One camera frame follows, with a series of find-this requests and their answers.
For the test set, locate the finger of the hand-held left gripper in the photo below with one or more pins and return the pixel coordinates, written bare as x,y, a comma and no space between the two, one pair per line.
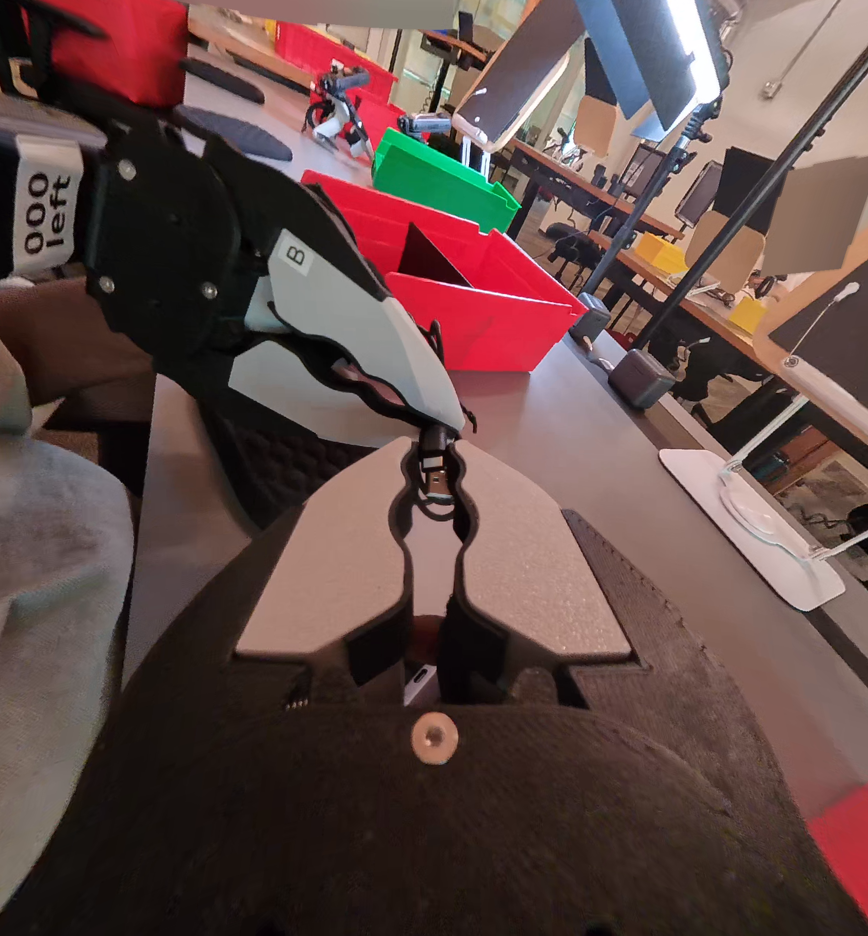
360,322
287,384

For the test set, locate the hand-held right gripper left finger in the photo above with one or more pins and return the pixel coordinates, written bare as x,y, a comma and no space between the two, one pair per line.
331,570

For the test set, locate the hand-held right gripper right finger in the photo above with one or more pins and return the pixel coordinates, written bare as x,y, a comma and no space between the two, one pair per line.
543,585

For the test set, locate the red divided plastic bin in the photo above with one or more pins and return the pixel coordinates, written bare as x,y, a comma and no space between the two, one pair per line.
477,329

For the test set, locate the silver usb adapter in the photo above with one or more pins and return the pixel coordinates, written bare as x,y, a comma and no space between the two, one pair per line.
437,479

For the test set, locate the person's left forearm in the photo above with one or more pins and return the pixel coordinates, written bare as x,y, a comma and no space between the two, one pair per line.
39,585

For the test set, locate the black padded mat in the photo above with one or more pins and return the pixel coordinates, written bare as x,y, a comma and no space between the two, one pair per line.
280,468
222,80
236,135

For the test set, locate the green plastic bin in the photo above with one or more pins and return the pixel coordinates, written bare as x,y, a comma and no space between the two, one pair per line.
434,175

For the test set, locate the white tabletop board stand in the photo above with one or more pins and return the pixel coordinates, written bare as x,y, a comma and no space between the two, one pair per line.
697,475

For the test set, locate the black white handheld device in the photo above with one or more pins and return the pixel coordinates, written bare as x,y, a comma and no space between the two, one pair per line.
339,117

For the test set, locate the dark grey power cube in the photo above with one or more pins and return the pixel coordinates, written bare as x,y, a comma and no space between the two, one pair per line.
640,379
589,322

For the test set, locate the wooden top desk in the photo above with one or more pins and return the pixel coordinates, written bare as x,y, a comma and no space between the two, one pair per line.
704,300
587,183

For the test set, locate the yellow plastic bin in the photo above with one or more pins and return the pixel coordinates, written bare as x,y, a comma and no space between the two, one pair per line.
660,252
748,314

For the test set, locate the black light stand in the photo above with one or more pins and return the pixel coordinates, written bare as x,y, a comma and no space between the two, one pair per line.
668,170

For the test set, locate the LED panel light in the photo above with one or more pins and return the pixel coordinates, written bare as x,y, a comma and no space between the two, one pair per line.
660,66

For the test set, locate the tan cardboard sheet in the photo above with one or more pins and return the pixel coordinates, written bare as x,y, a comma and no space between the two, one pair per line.
821,212

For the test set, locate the black tripod pole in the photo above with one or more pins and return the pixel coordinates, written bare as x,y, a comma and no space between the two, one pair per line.
806,131

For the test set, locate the grey camera device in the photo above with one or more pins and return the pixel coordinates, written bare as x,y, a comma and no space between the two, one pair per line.
425,124

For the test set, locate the black board with wooden frame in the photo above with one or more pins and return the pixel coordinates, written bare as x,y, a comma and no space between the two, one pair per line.
521,66
858,344

